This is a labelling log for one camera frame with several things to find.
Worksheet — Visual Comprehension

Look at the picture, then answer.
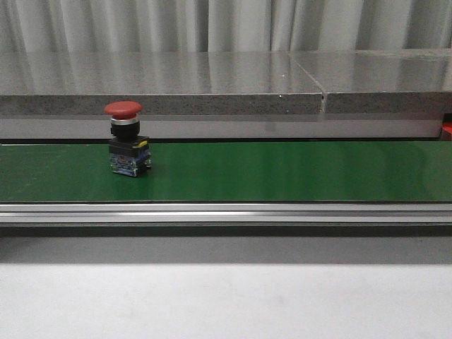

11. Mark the red mushroom push button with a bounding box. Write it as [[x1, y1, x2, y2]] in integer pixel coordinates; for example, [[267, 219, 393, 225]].
[[105, 101, 151, 177]]

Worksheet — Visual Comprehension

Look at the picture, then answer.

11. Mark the green conveyor belt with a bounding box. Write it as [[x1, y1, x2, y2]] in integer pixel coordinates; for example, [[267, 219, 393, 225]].
[[1, 141, 451, 203]]

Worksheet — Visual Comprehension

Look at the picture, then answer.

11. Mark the grey stone countertop left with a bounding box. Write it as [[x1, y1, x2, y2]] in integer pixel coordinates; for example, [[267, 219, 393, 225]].
[[1, 52, 322, 119]]

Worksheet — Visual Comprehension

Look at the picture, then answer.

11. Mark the grey stone countertop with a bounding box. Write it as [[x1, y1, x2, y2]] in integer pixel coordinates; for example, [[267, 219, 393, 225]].
[[289, 49, 451, 119], [1, 52, 322, 119]]

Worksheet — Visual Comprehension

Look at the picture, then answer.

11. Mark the grey stone countertop right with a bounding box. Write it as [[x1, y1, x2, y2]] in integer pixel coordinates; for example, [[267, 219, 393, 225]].
[[289, 49, 451, 119]]

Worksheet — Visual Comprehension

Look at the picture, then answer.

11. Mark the red plastic bin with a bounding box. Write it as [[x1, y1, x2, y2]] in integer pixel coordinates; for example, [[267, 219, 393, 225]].
[[440, 121, 452, 141]]

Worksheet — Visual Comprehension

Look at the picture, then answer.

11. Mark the grey curtain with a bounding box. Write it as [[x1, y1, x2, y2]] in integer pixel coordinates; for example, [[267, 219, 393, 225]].
[[1, 1, 451, 52]]

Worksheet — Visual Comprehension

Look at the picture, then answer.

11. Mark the aluminium conveyor frame rail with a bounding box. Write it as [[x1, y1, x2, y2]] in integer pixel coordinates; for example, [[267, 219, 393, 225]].
[[1, 203, 451, 226]]

